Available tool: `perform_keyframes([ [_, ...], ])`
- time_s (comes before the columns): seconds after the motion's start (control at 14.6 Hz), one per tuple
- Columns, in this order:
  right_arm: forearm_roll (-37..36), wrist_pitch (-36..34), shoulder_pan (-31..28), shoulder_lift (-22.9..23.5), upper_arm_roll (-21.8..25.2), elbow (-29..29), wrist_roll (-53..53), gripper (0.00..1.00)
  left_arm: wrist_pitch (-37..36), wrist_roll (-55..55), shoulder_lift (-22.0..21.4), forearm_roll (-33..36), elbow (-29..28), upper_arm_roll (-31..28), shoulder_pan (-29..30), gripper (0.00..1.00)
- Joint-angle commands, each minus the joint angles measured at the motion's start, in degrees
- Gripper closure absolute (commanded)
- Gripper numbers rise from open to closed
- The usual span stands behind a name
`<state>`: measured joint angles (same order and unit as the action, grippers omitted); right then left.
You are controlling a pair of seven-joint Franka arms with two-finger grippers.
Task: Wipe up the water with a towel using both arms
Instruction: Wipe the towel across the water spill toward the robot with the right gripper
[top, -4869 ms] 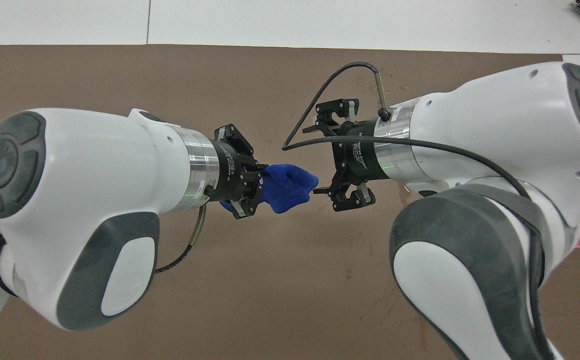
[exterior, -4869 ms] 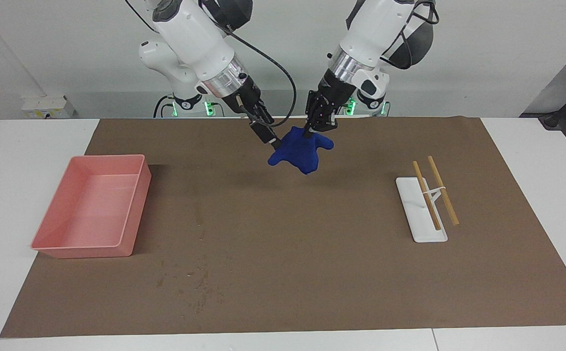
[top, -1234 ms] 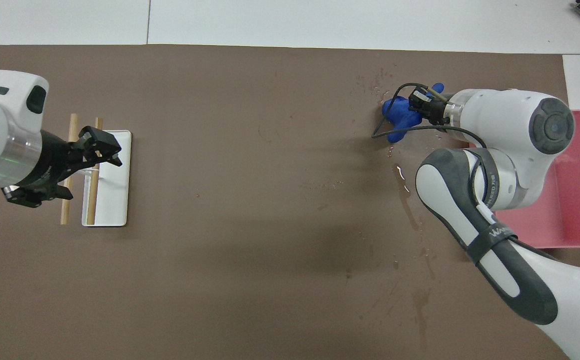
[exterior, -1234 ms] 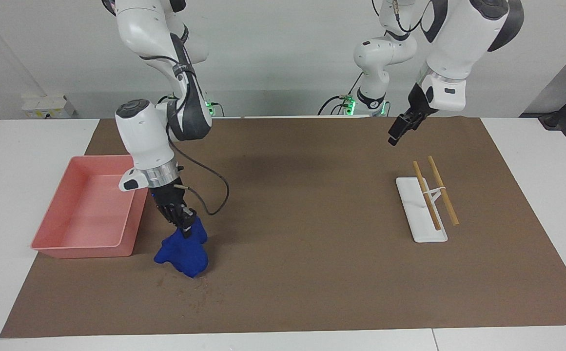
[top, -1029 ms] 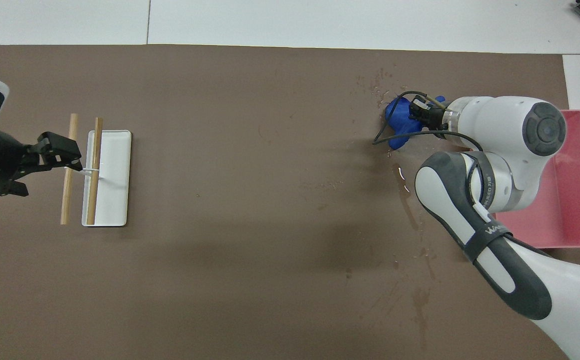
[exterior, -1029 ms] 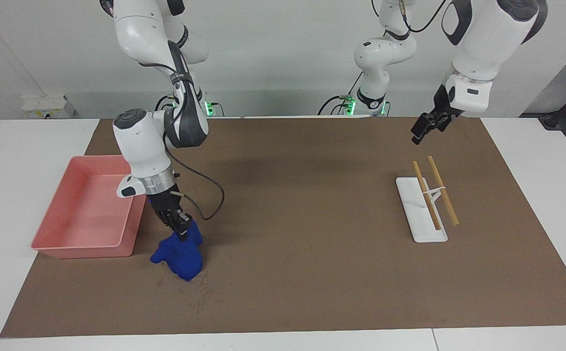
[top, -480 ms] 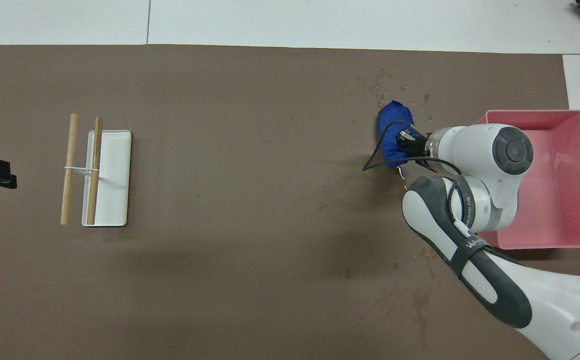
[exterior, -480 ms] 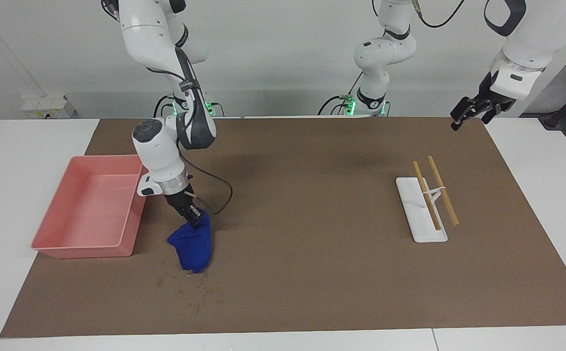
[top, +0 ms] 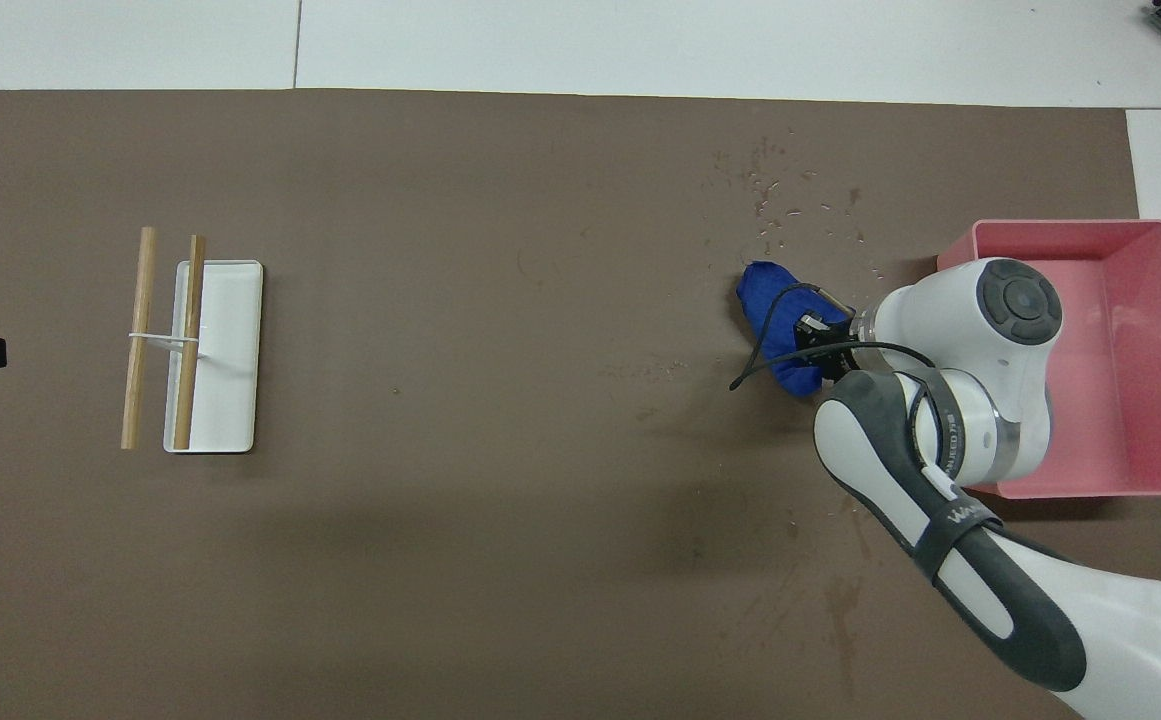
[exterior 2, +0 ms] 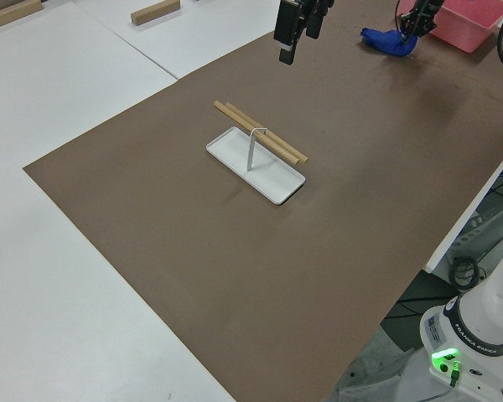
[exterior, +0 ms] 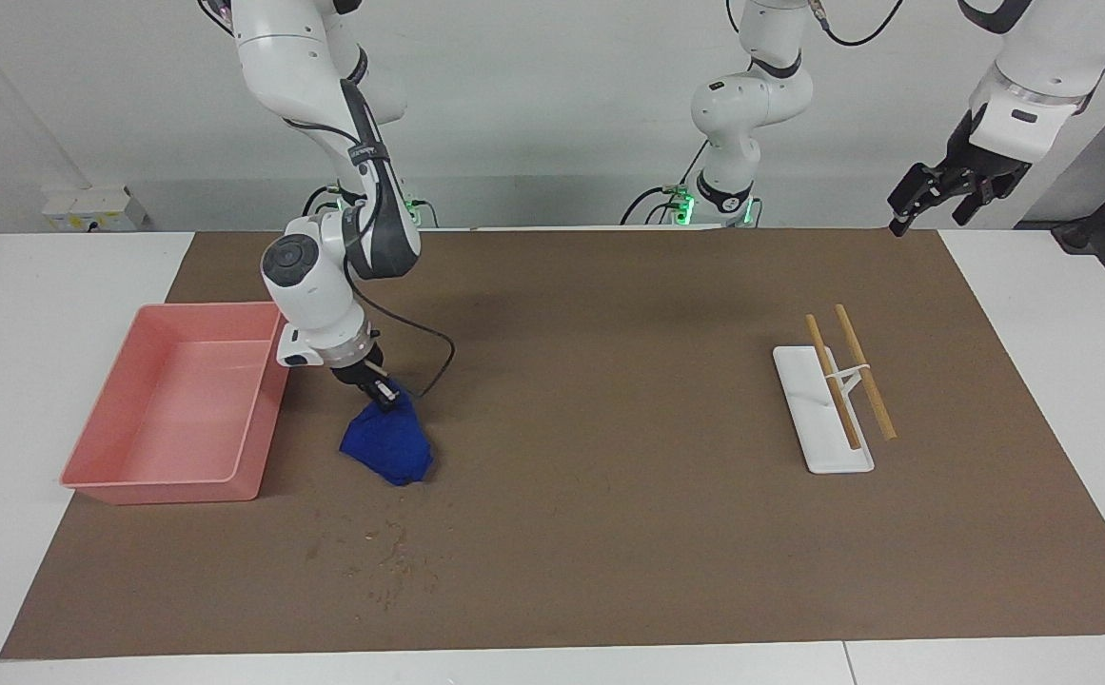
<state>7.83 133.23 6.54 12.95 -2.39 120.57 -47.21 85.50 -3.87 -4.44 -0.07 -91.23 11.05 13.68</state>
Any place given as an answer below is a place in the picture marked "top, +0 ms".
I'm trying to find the blue towel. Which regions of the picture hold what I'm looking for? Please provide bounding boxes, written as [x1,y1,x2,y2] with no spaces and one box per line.
[736,261,856,399]

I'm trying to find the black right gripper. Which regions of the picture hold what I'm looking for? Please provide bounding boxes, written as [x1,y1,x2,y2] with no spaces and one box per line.
[790,310,857,387]

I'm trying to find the pink plastic bin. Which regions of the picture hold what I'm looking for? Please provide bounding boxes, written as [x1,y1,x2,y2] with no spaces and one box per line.
[937,219,1161,500]

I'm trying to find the scattered water droplets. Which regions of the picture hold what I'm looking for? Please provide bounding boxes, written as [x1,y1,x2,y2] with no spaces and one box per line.
[710,130,886,281]

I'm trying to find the brown table mat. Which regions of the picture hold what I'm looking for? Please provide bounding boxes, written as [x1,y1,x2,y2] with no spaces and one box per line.
[0,88,1161,720]

